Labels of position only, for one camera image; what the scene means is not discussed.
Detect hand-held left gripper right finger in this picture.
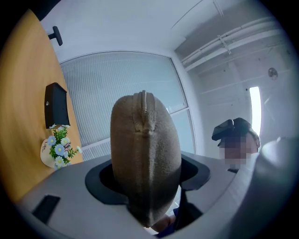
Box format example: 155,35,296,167
173,151,239,238

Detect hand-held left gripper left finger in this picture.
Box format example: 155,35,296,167
17,154,150,239

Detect brown felt pouch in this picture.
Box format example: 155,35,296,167
110,90,182,228

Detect person's head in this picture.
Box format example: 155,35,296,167
218,129,261,165

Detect person's navy printed shirt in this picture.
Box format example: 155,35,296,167
155,206,180,239

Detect artificial flowers in white pot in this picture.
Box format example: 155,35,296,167
40,123,83,170

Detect bright ceiling light panel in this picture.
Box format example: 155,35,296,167
249,86,262,137

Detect black rectangular box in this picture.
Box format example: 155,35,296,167
44,82,71,129

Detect white ceiling pipes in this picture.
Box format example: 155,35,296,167
181,16,285,72

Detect black head-mounted camera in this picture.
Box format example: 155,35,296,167
212,117,253,147

